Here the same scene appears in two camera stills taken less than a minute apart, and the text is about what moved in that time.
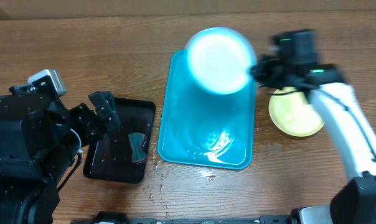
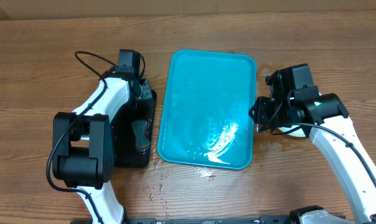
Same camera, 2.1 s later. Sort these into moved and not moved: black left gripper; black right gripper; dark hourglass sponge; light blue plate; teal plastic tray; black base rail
Moved: light blue plate; dark hourglass sponge; black right gripper; black left gripper
Not moved: teal plastic tray; black base rail
